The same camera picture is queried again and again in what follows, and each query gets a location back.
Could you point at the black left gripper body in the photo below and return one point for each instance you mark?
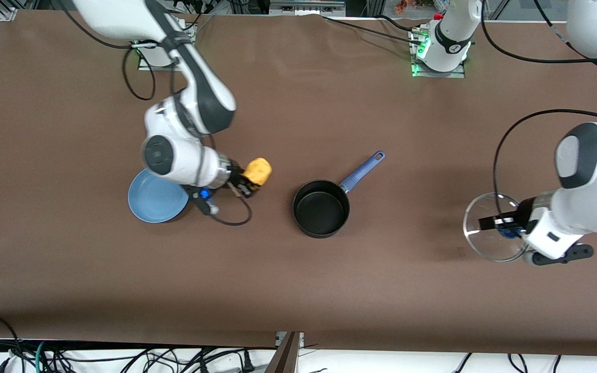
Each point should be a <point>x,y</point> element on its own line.
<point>522,212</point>

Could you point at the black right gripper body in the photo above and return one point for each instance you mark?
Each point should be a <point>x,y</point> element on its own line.
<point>234,173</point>

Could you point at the yellow potato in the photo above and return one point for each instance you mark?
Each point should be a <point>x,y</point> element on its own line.
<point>258,171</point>

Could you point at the glass lid with blue knob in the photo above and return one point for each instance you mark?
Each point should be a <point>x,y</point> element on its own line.
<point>480,243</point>

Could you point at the blue round plate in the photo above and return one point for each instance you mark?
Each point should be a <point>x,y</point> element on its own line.
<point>153,206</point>

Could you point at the brown table cover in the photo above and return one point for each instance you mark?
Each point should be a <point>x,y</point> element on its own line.
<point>298,290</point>

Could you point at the grey diagonal beam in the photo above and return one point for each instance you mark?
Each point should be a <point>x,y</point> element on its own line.
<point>285,358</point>

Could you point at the silver metal box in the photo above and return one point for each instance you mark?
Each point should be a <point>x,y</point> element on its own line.
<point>306,6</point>

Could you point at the orange object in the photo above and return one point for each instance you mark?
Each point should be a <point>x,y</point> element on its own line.
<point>403,6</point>

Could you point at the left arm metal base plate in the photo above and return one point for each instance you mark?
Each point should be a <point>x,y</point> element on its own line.
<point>454,74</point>

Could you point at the aluminium corner bracket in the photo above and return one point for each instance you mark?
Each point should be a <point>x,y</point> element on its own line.
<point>8,14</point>

